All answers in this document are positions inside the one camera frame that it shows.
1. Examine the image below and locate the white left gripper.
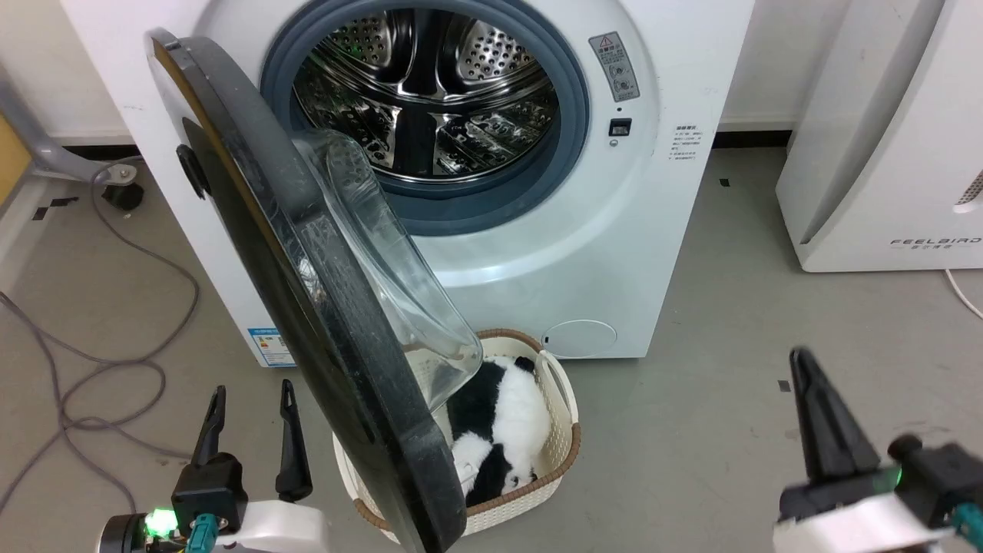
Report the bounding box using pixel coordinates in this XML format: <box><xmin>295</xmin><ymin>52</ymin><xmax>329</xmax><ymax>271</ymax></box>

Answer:
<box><xmin>144</xmin><ymin>379</ymin><xmax>333</xmax><ymax>553</ymax></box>

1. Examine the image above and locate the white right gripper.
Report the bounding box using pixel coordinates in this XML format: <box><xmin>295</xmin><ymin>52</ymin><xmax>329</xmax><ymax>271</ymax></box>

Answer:
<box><xmin>772</xmin><ymin>347</ymin><xmax>983</xmax><ymax>553</ymax></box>

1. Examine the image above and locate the black round glass washer door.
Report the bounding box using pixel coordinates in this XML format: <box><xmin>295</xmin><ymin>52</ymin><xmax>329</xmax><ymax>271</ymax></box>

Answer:
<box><xmin>146</xmin><ymin>28</ymin><xmax>483</xmax><ymax>553</ymax></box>

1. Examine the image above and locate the white front-load washing machine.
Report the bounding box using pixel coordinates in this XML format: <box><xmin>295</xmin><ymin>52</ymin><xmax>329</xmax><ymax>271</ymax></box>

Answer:
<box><xmin>60</xmin><ymin>0</ymin><xmax>757</xmax><ymax>368</ymax></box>

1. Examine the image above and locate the grey rubber door gasket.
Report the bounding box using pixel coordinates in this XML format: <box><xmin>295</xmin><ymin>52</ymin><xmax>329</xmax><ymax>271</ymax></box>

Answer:
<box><xmin>260</xmin><ymin>0</ymin><xmax>591</xmax><ymax>237</ymax></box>

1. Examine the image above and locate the blue energy label sticker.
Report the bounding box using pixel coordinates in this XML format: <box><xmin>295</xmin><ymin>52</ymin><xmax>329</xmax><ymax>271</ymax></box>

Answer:
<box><xmin>247</xmin><ymin>328</ymin><xmax>296</xmax><ymax>368</ymax></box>

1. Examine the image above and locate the black and white plush garment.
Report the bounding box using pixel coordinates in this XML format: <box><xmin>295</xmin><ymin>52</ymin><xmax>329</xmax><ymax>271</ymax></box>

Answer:
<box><xmin>445</xmin><ymin>355</ymin><xmax>552</xmax><ymax>508</ymax></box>

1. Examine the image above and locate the black caster wheel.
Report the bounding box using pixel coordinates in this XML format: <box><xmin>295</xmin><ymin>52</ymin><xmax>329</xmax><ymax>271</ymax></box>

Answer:
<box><xmin>102</xmin><ymin>181</ymin><xmax>145</xmax><ymax>212</ymax></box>

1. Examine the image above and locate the white Feelbird appliance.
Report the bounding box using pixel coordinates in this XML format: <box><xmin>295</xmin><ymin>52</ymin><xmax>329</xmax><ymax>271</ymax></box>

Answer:
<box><xmin>776</xmin><ymin>0</ymin><xmax>983</xmax><ymax>273</ymax></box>

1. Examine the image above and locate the cream woven laundry basket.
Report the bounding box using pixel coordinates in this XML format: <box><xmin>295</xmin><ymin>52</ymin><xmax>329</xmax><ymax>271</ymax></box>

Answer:
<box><xmin>332</xmin><ymin>329</ymin><xmax>582</xmax><ymax>537</ymax></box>

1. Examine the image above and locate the round white filter cover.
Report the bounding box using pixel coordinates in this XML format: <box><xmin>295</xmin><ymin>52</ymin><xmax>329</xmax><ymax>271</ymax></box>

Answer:
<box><xmin>542</xmin><ymin>320</ymin><xmax>617</xmax><ymax>359</ymax></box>

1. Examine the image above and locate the steel perforated washer drum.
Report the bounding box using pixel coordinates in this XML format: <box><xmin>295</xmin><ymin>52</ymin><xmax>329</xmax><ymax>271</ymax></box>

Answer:
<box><xmin>292</xmin><ymin>8</ymin><xmax>558</xmax><ymax>185</ymax></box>

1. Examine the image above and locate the grey warning label sticker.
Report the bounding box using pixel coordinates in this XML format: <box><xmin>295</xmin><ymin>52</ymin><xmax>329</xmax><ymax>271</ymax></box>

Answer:
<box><xmin>589</xmin><ymin>31</ymin><xmax>640</xmax><ymax>103</ymax></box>

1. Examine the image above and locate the thin white cable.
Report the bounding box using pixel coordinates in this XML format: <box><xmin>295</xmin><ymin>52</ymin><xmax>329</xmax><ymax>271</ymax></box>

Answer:
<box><xmin>943</xmin><ymin>269</ymin><xmax>983</xmax><ymax>320</ymax></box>

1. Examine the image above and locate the grey floor cable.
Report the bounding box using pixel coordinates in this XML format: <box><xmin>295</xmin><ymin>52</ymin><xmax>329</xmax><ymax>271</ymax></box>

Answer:
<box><xmin>60</xmin><ymin>157</ymin><xmax>200</xmax><ymax>462</ymax></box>
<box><xmin>0</xmin><ymin>292</ymin><xmax>139</xmax><ymax>515</ymax></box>

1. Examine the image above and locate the grey metal frame leg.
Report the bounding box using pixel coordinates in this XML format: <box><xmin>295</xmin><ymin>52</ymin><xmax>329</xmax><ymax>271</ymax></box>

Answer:
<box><xmin>0</xmin><ymin>77</ymin><xmax>141</xmax><ymax>184</ymax></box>

